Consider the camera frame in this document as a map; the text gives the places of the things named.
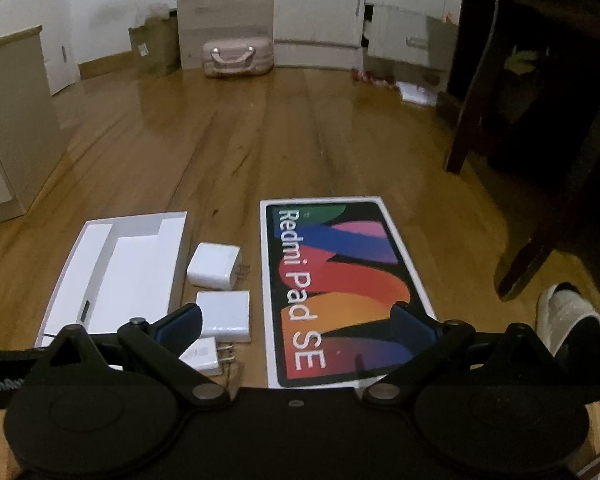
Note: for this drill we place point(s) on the colourful tablet box lid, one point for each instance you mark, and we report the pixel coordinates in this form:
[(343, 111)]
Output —
[(330, 280)]

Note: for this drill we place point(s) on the dark wooden table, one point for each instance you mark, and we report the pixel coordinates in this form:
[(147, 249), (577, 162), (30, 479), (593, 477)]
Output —
[(545, 110)]

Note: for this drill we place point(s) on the white cardboard box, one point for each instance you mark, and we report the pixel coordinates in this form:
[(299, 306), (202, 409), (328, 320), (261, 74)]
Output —
[(125, 270)]

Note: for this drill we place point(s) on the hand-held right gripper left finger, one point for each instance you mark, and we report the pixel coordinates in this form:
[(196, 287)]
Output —
[(182, 322)]

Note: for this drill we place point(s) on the red scraps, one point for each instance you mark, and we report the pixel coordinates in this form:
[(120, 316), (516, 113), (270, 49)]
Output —
[(372, 77)]

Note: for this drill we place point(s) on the white charger adapter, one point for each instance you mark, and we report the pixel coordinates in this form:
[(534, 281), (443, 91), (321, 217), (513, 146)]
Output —
[(212, 266), (205, 356), (227, 315)]

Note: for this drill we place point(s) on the low white drawer cabinet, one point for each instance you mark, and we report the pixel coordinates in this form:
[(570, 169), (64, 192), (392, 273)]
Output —
[(15, 125)]

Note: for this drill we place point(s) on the person's dark trouser leg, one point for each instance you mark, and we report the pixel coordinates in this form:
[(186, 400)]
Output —
[(587, 350)]

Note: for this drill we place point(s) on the white paper sheet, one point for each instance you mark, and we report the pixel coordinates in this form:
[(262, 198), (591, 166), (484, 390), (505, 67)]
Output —
[(420, 91)]

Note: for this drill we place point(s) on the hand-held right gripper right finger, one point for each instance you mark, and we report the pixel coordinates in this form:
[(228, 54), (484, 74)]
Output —
[(405, 320)]

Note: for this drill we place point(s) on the tall white cabinet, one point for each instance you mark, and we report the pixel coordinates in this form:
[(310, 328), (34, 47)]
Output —
[(220, 5)]

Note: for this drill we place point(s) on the white cupboard with open door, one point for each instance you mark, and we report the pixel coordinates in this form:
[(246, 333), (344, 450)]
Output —
[(360, 5)]

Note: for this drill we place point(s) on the person's white slipper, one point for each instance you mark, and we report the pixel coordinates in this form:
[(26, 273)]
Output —
[(562, 315)]

